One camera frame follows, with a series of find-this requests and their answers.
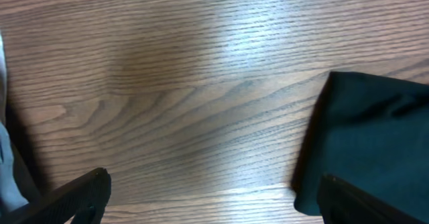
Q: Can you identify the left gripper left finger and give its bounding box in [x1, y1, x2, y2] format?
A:
[1, 168, 111, 224]

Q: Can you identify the grey folded garment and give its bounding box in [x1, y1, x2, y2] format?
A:
[1, 38, 28, 216]

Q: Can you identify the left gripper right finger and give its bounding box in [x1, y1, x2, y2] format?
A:
[317, 174, 424, 224]

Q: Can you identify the black t-shirt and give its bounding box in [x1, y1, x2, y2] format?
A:
[294, 72, 428, 222]

